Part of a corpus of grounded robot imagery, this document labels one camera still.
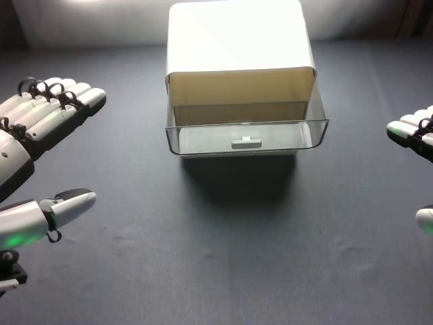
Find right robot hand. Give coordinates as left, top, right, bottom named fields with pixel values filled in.
left=386, top=105, right=433, bottom=237

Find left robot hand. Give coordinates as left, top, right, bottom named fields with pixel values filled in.
left=0, top=77, right=107, bottom=252

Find transparent grey drawer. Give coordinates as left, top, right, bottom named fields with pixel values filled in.
left=164, top=66, right=331, bottom=158

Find white drawer cabinet shell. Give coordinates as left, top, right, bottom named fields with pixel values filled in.
left=165, top=1, right=319, bottom=162

